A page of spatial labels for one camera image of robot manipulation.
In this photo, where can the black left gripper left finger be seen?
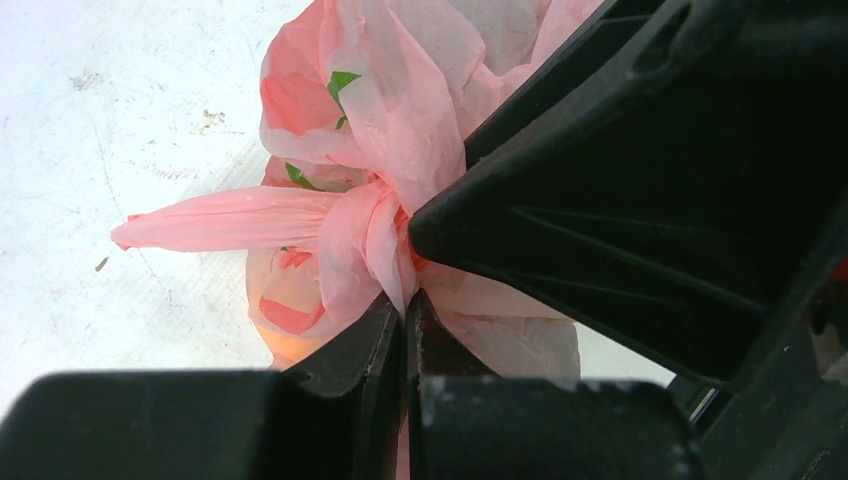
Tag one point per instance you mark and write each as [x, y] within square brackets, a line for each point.
[334, 415]

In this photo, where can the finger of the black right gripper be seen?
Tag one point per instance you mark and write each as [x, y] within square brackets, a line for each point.
[684, 255]
[586, 106]

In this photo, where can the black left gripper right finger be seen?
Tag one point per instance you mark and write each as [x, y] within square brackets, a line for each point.
[466, 422]

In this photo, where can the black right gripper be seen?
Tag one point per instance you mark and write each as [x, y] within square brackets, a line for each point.
[788, 420]

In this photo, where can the pink plastic bag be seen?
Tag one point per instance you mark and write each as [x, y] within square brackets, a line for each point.
[366, 108]

